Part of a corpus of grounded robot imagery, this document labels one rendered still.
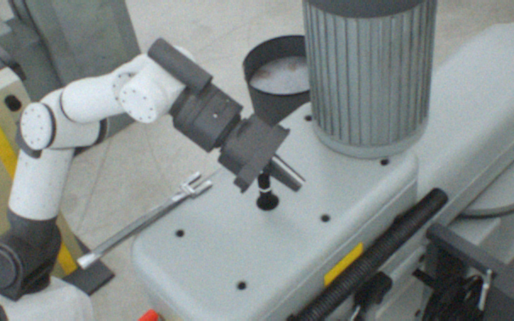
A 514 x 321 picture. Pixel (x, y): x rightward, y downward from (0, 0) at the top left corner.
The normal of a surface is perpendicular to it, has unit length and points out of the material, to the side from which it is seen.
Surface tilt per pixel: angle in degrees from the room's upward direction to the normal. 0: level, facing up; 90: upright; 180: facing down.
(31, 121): 55
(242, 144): 31
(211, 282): 0
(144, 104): 85
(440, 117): 0
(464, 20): 0
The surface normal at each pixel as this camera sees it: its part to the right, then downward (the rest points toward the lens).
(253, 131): 0.33, -0.45
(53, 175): 0.70, 0.48
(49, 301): 0.34, -0.71
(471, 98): -0.13, -0.69
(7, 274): -0.24, 0.29
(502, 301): -0.72, 0.56
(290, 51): -0.04, 0.67
